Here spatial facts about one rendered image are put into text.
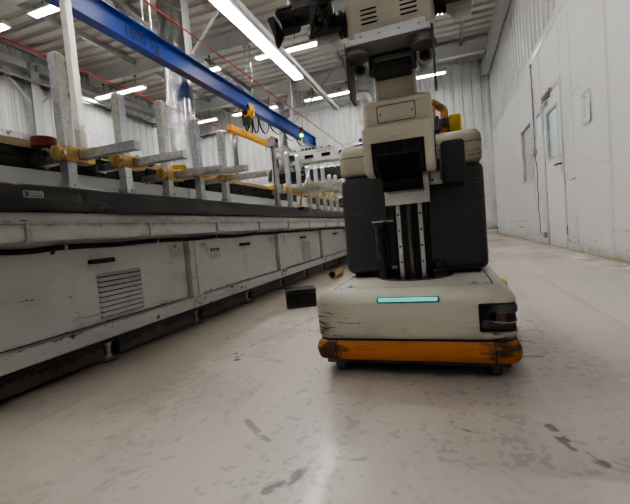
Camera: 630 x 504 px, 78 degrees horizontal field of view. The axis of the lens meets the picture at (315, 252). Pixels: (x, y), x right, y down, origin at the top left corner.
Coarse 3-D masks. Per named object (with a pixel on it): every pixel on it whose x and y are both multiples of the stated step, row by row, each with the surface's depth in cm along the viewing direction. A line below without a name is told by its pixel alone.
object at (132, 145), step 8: (112, 144) 128; (120, 144) 127; (128, 144) 126; (136, 144) 127; (80, 152) 133; (88, 152) 132; (96, 152) 131; (104, 152) 129; (112, 152) 128; (120, 152) 129; (128, 152) 130; (40, 160) 139; (48, 160) 138; (48, 168) 140
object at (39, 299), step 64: (192, 192) 229; (256, 192) 309; (0, 256) 131; (64, 256) 153; (128, 256) 184; (192, 256) 225; (256, 256) 308; (320, 256) 463; (0, 320) 130; (64, 320) 152; (128, 320) 177; (192, 320) 225; (0, 384) 128
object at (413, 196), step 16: (384, 144) 123; (400, 144) 121; (416, 144) 119; (448, 144) 128; (384, 160) 122; (400, 160) 121; (416, 160) 119; (448, 160) 129; (464, 160) 128; (384, 176) 126; (400, 176) 126; (416, 176) 126; (432, 176) 137; (448, 176) 129; (464, 176) 128; (384, 192) 143; (400, 192) 138; (416, 192) 139
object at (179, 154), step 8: (168, 152) 151; (176, 152) 150; (184, 152) 150; (136, 160) 156; (144, 160) 155; (152, 160) 154; (160, 160) 152; (168, 160) 152; (104, 168) 161; (112, 168) 160
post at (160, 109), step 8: (160, 104) 175; (160, 112) 175; (160, 120) 176; (160, 128) 176; (160, 136) 176; (168, 136) 179; (160, 144) 177; (168, 144) 178; (160, 152) 177; (168, 184) 177
